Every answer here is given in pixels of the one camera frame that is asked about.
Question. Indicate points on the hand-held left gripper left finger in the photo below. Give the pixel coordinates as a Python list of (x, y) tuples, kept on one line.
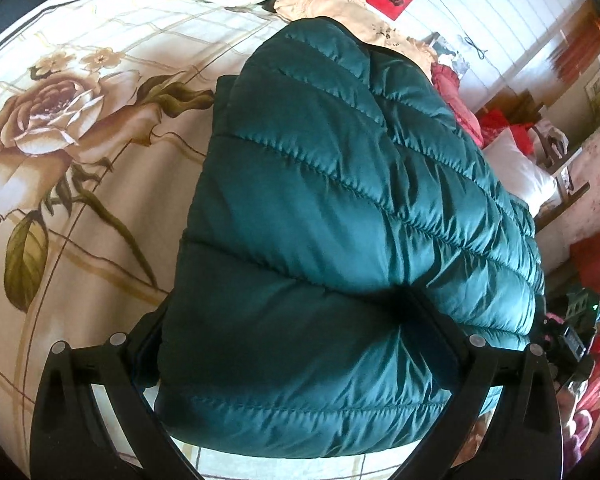
[(130, 365)]

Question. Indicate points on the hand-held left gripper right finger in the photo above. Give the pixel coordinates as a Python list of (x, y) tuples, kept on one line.
[(475, 375)]

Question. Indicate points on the green puffer jacket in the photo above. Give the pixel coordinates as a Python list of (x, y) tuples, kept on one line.
[(330, 210)]

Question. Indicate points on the red cushion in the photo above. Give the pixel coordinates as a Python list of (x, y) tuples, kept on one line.
[(597, 265)]

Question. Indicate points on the floral bed sheet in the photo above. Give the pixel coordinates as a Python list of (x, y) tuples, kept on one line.
[(105, 185)]

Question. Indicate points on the white pillow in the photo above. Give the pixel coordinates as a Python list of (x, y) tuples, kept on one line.
[(520, 170)]

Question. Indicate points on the wooden cabinet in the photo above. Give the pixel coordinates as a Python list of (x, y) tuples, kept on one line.
[(545, 60)]

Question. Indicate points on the beige cloth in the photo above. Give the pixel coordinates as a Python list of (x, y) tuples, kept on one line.
[(330, 5)]

